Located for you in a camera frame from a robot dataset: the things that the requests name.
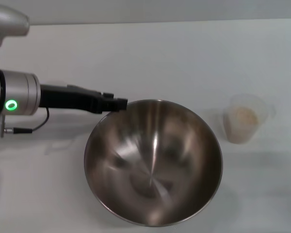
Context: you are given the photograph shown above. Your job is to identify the white rice grains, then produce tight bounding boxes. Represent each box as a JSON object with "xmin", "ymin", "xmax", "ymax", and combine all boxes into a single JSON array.
[{"xmin": 226, "ymin": 106, "xmax": 259, "ymax": 144}]

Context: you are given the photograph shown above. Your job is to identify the stainless steel mixing bowl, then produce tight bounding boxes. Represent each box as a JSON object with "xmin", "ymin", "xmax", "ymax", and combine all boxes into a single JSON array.
[{"xmin": 83, "ymin": 99, "xmax": 224, "ymax": 228}]

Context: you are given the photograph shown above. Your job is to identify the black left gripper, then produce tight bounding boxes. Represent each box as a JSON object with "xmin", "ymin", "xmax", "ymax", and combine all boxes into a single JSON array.
[{"xmin": 38, "ymin": 83, "xmax": 128, "ymax": 114}]

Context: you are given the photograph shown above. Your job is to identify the clear plastic measuring cup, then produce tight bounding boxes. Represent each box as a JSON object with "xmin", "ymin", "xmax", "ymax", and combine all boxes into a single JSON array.
[{"xmin": 222, "ymin": 94, "xmax": 277, "ymax": 145}]

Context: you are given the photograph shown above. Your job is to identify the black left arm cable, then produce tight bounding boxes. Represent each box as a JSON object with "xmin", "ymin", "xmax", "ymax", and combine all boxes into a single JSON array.
[{"xmin": 3, "ymin": 106, "xmax": 50, "ymax": 134}]

